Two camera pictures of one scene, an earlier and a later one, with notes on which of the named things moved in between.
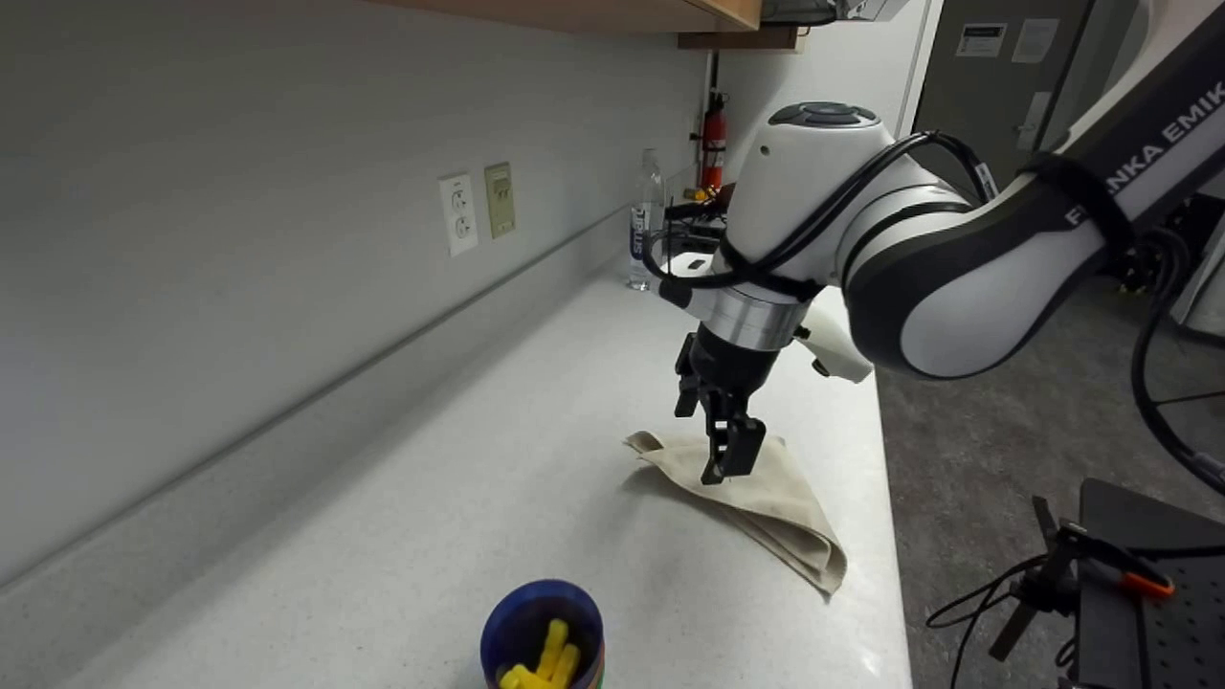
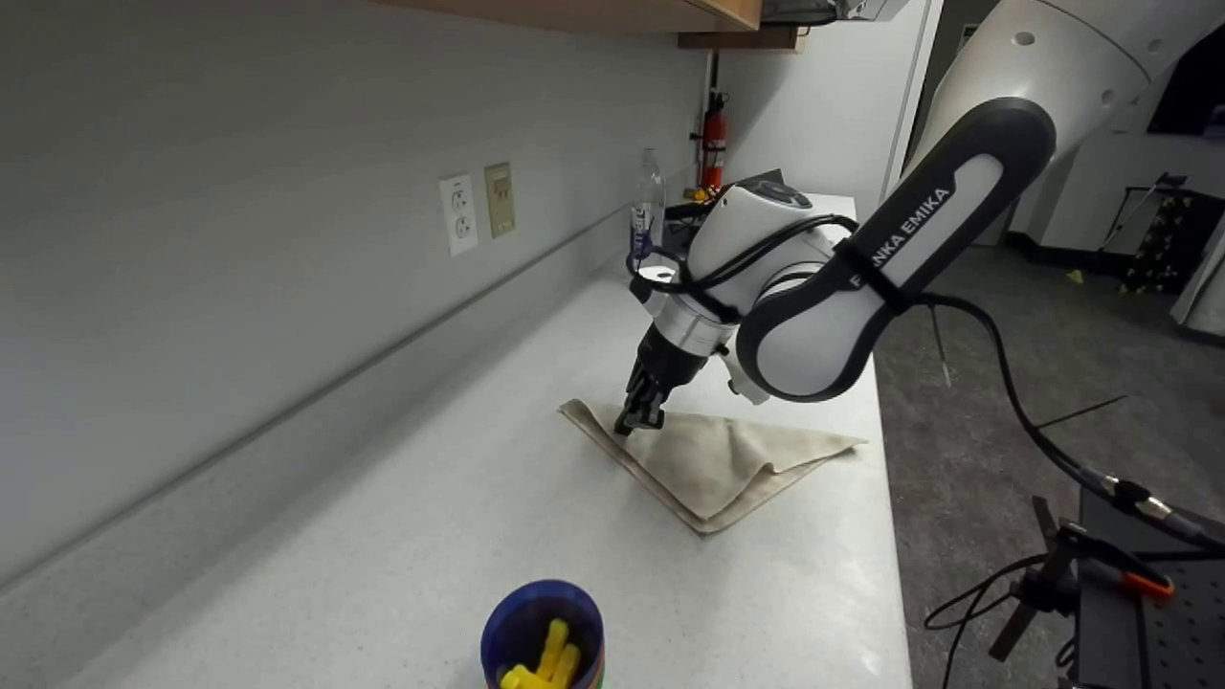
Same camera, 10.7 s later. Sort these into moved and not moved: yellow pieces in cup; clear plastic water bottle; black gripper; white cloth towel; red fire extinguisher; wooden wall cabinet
Moved: white cloth towel; black gripper
Not moved: clear plastic water bottle; red fire extinguisher; wooden wall cabinet; yellow pieces in cup
